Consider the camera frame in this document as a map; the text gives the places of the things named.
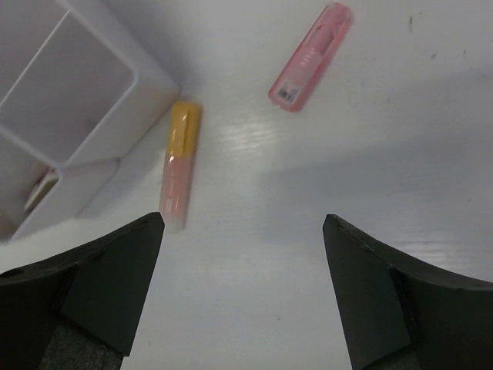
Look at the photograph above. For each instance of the pink mini stapler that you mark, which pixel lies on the pink mini stapler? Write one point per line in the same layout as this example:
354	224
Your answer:
40	190

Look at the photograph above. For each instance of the right white divided container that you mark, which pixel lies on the right white divided container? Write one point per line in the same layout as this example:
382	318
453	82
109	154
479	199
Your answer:
76	86

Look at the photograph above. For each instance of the pink orange highlighter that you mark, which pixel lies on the pink orange highlighter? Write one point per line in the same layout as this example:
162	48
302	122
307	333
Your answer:
184	127

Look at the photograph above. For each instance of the left white divided container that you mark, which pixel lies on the left white divided container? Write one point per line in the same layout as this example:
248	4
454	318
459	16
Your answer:
21	171

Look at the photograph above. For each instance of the pink eraser case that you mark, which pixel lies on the pink eraser case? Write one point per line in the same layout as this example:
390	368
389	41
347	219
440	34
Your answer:
303	71

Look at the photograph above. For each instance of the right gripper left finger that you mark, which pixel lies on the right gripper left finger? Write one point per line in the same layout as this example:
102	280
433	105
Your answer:
80	309

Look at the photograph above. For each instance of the white divided container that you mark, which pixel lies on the white divided container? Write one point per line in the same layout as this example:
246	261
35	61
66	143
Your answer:
76	86
21	171

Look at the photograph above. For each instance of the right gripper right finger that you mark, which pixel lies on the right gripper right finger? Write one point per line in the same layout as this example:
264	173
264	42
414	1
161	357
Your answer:
400	312

